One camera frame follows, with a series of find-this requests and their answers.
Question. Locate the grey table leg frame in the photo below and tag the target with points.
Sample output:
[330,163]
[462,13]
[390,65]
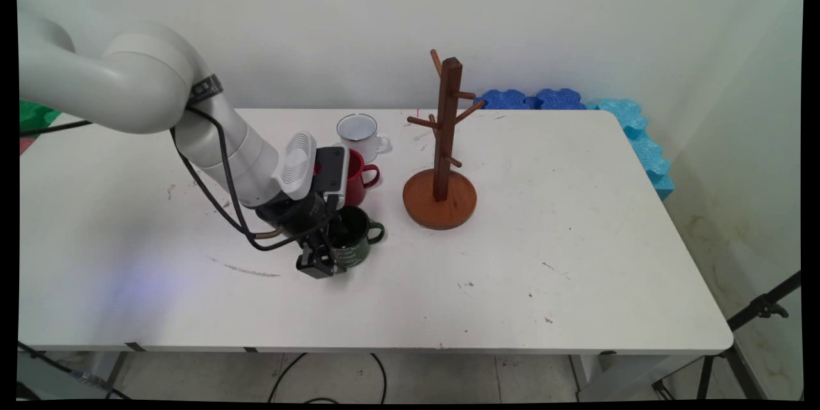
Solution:
[628,375]

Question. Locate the green foam tile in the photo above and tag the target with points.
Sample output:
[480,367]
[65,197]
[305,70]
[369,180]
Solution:
[35,115]

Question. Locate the dark blue foam tile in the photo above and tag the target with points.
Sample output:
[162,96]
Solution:
[560,98]
[506,99]

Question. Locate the red enamel mug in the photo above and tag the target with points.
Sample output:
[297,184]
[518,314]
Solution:
[360,179]

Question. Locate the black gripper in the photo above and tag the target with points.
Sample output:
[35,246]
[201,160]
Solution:
[298,218]

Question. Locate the brown wooden mug tree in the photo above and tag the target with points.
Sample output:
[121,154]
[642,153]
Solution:
[448,141]

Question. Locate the green enamel mug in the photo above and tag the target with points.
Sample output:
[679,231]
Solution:
[359,240]

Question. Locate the light blue foam tile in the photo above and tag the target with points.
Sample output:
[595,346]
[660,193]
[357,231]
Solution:
[621,116]
[653,163]

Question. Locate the grey box under table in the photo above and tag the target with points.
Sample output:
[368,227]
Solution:
[45,384]

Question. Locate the red foam tile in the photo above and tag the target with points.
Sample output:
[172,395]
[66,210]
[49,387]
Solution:
[25,144]

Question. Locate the black tripod stand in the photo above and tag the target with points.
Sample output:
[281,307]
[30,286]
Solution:
[762,307]

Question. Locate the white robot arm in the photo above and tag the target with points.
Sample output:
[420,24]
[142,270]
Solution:
[128,83]

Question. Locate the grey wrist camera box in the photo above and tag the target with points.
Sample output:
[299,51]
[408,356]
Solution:
[332,173]

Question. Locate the white enamel mug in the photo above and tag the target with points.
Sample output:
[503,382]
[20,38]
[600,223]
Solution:
[359,134]

